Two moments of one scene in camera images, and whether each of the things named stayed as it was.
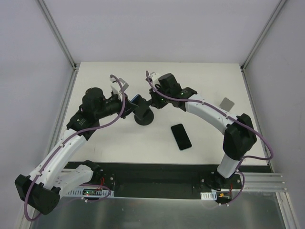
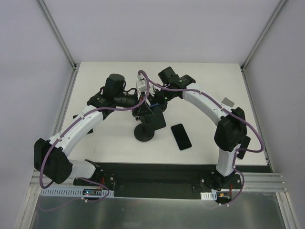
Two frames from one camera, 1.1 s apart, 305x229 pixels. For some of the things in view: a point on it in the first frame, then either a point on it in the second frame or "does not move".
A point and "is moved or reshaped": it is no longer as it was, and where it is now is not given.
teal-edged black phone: x=181 y=136 does not move
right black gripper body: x=154 y=98 does not move
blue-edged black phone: x=137 y=100 is moved or reshaped
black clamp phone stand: x=143 y=115 is moved or reshaped
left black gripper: x=127 y=107 -> x=137 y=110
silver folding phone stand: x=226 y=104 does not move
